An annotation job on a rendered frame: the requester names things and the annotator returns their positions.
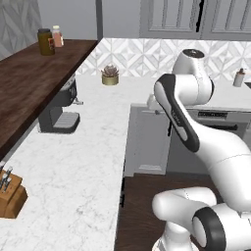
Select white bottle with dark cap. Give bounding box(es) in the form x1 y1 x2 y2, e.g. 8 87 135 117
232 68 247 88

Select pink shaker bottle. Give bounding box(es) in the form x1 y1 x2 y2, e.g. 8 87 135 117
51 25 65 48

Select black counter cabinet handle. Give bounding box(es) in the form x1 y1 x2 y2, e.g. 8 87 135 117
120 177 126 209

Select grey wall cupboards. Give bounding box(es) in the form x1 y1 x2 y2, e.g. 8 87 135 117
139 0 251 41

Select dark olive jar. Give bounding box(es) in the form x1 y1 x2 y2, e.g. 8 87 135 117
36 27 56 57

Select grey drawer front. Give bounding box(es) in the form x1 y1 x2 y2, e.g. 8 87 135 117
128 103 166 118

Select grey cupboard door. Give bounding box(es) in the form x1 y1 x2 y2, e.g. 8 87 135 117
124 114 172 177

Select black dishwasher handle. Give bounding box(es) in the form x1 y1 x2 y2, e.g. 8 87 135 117
209 123 240 131

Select grey handled knife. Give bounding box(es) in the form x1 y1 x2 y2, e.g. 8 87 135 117
0 176 13 193
2 166 14 184

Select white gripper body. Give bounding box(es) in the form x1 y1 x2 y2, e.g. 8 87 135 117
145 93 162 112

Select black cupboard door handle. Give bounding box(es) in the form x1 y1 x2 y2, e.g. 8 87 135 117
167 119 174 138

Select wooden knife block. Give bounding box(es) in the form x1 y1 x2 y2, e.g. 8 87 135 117
0 170 29 220

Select dark grey coffee machine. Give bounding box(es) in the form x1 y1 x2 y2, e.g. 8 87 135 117
37 74 84 134

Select succulent in gold pot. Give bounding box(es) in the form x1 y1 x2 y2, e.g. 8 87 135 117
100 64 121 86

